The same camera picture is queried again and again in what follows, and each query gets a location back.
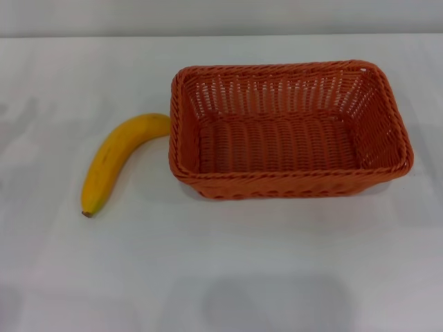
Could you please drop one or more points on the orange woven plastic basket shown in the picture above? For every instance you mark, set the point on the orange woven plastic basket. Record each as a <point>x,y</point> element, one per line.
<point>287,145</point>

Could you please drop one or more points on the yellow banana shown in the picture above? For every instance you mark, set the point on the yellow banana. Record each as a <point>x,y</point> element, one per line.
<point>114,155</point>

